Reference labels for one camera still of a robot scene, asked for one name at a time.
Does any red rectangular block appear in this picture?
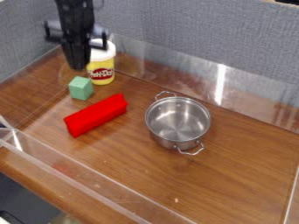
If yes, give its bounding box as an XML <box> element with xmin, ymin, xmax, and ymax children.
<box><xmin>63</xmin><ymin>94</ymin><xmax>129</xmax><ymax>137</ymax></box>

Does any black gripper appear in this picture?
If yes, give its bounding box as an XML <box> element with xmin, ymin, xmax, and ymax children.
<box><xmin>43</xmin><ymin>20</ymin><xmax>109</xmax><ymax>71</ymax></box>

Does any green foam cube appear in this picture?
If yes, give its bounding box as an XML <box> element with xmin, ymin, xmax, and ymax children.
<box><xmin>69</xmin><ymin>76</ymin><xmax>94</xmax><ymax>101</ymax></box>

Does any clear acrylic barrier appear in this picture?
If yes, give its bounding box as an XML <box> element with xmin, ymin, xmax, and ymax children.
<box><xmin>0</xmin><ymin>36</ymin><xmax>299</xmax><ymax>224</ymax></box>

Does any small steel pot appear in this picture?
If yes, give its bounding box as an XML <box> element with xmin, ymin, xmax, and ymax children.
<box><xmin>145</xmin><ymin>91</ymin><xmax>211</xmax><ymax>156</ymax></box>

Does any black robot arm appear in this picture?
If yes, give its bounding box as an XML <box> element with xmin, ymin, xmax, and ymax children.
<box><xmin>43</xmin><ymin>0</ymin><xmax>110</xmax><ymax>71</ymax></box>

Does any yellow Play-Doh can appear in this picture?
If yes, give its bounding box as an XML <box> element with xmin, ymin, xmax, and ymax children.
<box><xmin>87</xmin><ymin>41</ymin><xmax>117</xmax><ymax>85</ymax></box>

